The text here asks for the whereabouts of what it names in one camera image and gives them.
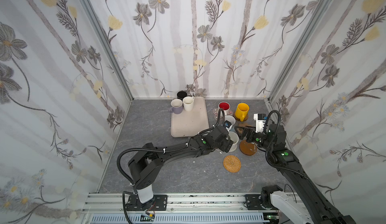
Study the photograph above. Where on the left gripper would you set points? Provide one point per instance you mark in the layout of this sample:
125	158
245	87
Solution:
226	143

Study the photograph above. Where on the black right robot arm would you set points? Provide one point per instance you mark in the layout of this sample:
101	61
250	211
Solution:
318	209

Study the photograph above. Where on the white mug red inside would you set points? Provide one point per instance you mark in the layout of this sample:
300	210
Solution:
225	106

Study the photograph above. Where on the brown paw cork coaster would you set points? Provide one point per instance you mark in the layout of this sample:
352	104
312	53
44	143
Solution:
242	127

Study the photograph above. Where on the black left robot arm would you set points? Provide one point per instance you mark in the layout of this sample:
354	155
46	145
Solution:
141	166

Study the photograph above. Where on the wicker rattan round coaster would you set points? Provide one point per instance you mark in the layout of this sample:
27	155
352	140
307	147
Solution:
232	164

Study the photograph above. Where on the speckled white mug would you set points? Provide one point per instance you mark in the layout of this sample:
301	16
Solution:
235	140

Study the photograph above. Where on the beige rectangular serving tray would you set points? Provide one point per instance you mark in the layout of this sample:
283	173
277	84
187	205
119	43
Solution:
192	122

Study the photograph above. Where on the white ventilated cable duct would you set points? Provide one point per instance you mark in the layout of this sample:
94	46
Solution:
192	218

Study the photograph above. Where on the glossy brown round coaster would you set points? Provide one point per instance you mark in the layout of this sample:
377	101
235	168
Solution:
247	148

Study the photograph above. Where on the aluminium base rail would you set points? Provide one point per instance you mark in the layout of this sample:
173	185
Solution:
116	208

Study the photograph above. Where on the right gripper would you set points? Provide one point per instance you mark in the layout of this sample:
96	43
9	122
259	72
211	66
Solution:
249	134

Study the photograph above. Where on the black mug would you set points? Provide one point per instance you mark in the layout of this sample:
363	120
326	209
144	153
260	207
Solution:
181	95

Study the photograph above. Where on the yellow mug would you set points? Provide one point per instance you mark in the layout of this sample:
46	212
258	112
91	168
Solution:
241	110

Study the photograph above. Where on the pink flower silicone coaster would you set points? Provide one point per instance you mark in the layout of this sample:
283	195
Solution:
215	113

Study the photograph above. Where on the plain wooden round coaster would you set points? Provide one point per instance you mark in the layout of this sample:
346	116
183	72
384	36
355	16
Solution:
241	120

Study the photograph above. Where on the plain white mug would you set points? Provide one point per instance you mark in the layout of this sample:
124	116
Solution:
188	103

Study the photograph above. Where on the blue patterned mug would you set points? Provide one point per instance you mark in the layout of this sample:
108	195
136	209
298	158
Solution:
229	122

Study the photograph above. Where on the white mug grey rim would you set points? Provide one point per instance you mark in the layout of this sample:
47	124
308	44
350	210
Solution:
176	106

